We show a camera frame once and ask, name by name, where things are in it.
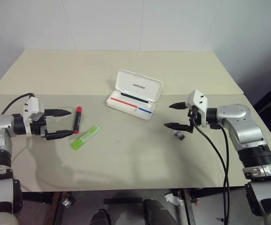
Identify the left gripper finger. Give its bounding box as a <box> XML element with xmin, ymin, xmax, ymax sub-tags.
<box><xmin>45</xmin><ymin>108</ymin><xmax>73</xmax><ymax>119</ymax></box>
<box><xmin>45</xmin><ymin>129</ymin><xmax>74</xmax><ymax>141</ymax></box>

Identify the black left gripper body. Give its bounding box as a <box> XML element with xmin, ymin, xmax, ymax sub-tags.
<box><xmin>30</xmin><ymin>109</ymin><xmax>49</xmax><ymax>141</ymax></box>

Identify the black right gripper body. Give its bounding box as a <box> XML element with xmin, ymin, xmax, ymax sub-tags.
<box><xmin>185</xmin><ymin>105</ymin><xmax>203</xmax><ymax>135</ymax></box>

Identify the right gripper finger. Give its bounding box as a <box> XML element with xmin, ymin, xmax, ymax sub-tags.
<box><xmin>168</xmin><ymin>102</ymin><xmax>188</xmax><ymax>111</ymax></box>
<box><xmin>163</xmin><ymin>122</ymin><xmax>190</xmax><ymax>133</ymax></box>

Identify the black marker with red cap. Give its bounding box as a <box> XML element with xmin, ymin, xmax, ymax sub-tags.
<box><xmin>73</xmin><ymin>106</ymin><xmax>83</xmax><ymax>135</ymax></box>

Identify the green highlighter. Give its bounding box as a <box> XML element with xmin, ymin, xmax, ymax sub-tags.
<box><xmin>70</xmin><ymin>125</ymin><xmax>103</xmax><ymax>151</ymax></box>

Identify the white pencil case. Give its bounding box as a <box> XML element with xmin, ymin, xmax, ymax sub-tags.
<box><xmin>105</xmin><ymin>69</ymin><xmax>163</xmax><ymax>120</ymax></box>

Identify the blue pen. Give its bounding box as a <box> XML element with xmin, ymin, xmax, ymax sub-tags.
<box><xmin>138</xmin><ymin>107</ymin><xmax>154</xmax><ymax>115</ymax></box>

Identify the black pen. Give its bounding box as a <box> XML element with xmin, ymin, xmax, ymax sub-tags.
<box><xmin>120</xmin><ymin>92</ymin><xmax>149</xmax><ymax>105</ymax></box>

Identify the red pen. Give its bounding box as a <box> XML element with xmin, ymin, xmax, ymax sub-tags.
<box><xmin>110</xmin><ymin>97</ymin><xmax>139</xmax><ymax>110</ymax></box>

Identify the crumpled white paper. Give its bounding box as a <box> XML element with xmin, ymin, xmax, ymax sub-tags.
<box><xmin>164</xmin><ymin>193</ymin><xmax>184</xmax><ymax>207</ymax></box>

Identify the dark metal table leg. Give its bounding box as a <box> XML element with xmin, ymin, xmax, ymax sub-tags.
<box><xmin>52</xmin><ymin>191</ymin><xmax>68</xmax><ymax>225</ymax></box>
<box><xmin>181</xmin><ymin>188</ymin><xmax>197</xmax><ymax>225</ymax></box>

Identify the large dark rounded shape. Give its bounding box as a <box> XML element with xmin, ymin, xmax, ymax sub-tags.
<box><xmin>143</xmin><ymin>198</ymin><xmax>175</xmax><ymax>225</ymax></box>

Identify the small dark rounded shape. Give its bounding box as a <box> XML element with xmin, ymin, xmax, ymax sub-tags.
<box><xmin>89</xmin><ymin>209</ymin><xmax>110</xmax><ymax>225</ymax></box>

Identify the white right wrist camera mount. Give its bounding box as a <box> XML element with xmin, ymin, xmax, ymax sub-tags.
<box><xmin>186</xmin><ymin>89</ymin><xmax>209</xmax><ymax>128</ymax></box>

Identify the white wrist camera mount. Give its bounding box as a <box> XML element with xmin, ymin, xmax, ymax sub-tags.
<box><xmin>22</xmin><ymin>96</ymin><xmax>45</xmax><ymax>138</ymax></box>
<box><xmin>186</xmin><ymin>89</ymin><xmax>209</xmax><ymax>128</ymax></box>

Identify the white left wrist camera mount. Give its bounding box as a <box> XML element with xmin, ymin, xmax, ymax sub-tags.
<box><xmin>22</xmin><ymin>96</ymin><xmax>45</xmax><ymax>138</ymax></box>

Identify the thin white cable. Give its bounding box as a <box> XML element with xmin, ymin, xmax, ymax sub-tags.
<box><xmin>10</xmin><ymin>140</ymin><xmax>32</xmax><ymax>165</ymax></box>

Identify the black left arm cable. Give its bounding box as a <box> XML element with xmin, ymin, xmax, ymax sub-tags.
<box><xmin>1</xmin><ymin>92</ymin><xmax>35</xmax><ymax>115</ymax></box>

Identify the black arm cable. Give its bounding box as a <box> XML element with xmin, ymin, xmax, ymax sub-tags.
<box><xmin>188</xmin><ymin>110</ymin><xmax>232</xmax><ymax>225</ymax></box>
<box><xmin>1</xmin><ymin>92</ymin><xmax>35</xmax><ymax>115</ymax></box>

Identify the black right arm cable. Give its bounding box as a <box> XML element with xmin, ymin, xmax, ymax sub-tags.
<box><xmin>188</xmin><ymin>110</ymin><xmax>232</xmax><ymax>225</ymax></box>

